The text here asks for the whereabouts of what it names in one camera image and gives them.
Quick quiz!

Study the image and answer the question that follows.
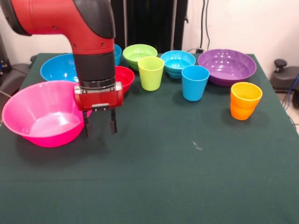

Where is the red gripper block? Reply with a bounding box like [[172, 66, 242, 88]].
[[73, 81, 124, 137]]

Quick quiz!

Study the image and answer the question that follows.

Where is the large pink bowl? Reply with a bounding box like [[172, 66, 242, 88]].
[[1, 80, 92, 148]]

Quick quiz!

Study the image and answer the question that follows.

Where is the small red bowl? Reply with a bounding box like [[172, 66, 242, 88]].
[[115, 66, 135, 95]]

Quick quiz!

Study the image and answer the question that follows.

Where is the dark green tablecloth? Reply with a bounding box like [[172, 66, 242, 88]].
[[0, 52, 299, 224]]

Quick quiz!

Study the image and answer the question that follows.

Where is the green cup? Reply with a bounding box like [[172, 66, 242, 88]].
[[137, 56, 165, 91]]

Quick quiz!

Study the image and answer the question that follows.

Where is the large blue bowl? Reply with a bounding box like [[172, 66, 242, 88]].
[[40, 53, 79, 83]]

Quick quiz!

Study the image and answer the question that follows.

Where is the small blue bowl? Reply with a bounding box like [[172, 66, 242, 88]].
[[114, 43, 122, 66]]

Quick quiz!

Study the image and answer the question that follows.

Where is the small green bowl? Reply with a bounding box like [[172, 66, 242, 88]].
[[122, 44, 158, 71]]

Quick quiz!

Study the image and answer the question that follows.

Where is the small cyan bowl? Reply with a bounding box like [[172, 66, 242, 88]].
[[160, 50, 196, 79]]

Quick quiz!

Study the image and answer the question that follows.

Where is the blue cup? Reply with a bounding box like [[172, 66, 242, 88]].
[[181, 65, 210, 102]]

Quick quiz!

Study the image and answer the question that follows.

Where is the dark grey machine base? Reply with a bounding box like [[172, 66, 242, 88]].
[[270, 59, 299, 94], [0, 63, 31, 98]]

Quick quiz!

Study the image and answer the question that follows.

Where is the black equipment case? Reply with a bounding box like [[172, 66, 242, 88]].
[[0, 34, 11, 77]]

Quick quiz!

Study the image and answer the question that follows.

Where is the large purple bowl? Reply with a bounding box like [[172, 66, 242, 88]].
[[198, 49, 257, 88]]

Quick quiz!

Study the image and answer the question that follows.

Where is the orange cup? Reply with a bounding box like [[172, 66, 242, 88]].
[[230, 82, 263, 110], [230, 102, 256, 121]]

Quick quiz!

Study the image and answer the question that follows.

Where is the black pedestal column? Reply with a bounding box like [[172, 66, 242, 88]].
[[111, 0, 189, 55]]

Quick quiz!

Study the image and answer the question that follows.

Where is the black wall cable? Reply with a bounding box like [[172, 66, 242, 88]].
[[199, 0, 211, 52]]

